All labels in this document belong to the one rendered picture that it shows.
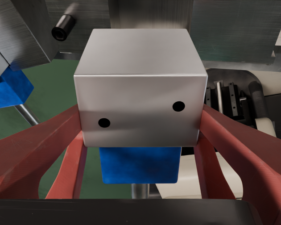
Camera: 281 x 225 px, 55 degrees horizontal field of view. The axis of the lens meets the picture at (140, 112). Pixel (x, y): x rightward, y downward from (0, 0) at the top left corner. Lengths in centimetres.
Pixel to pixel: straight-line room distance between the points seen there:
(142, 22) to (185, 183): 34
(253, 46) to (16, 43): 20
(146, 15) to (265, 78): 83
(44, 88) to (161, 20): 140
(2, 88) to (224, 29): 22
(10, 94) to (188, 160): 33
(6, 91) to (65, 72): 116
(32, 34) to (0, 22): 3
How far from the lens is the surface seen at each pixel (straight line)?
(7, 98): 31
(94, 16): 19
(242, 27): 19
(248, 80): 102
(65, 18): 19
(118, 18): 22
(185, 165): 50
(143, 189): 17
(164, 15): 21
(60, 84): 152
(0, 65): 29
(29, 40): 27
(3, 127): 202
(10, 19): 27
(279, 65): 33
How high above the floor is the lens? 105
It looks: 44 degrees down
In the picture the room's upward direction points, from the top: 169 degrees counter-clockwise
